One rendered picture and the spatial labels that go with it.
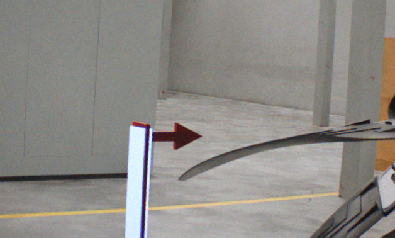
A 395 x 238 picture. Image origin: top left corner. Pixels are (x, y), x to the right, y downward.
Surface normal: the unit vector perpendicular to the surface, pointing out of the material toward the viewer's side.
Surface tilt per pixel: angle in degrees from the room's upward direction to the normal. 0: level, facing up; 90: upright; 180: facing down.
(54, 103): 90
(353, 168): 90
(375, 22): 90
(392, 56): 90
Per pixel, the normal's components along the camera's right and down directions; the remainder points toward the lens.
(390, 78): -0.82, 0.00
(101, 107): 0.56, 0.11
